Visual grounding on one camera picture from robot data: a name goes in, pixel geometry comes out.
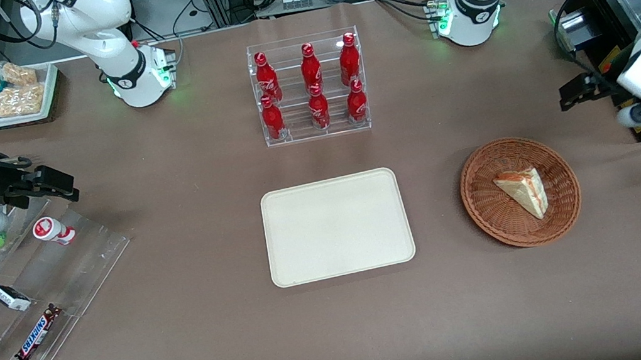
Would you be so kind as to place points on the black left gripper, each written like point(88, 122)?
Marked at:
point(600, 85)

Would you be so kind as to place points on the triangular sandwich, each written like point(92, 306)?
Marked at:
point(525, 190)

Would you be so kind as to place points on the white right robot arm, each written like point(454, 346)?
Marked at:
point(106, 21)

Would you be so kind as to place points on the white rectangular snack tray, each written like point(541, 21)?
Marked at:
point(50, 87)

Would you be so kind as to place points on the brown wicker basket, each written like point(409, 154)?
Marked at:
point(486, 206)

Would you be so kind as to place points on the cream plastic tray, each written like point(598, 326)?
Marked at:
point(337, 228)

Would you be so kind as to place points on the small white red yogurt bottle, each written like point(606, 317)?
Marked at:
point(52, 231)

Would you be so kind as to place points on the black white candy bar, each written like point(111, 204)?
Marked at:
point(10, 297)

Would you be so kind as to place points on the snickers chocolate bar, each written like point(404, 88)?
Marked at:
point(37, 334)

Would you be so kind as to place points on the red cola bottle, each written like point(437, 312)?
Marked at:
point(348, 61)
point(357, 104)
point(272, 122)
point(266, 77)
point(319, 110)
point(311, 68)

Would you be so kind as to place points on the clear acrylic bottle rack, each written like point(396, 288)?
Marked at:
point(287, 51)

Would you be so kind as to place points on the white power strip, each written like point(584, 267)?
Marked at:
point(296, 0)

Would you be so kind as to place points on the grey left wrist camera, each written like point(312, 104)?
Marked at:
point(632, 116)

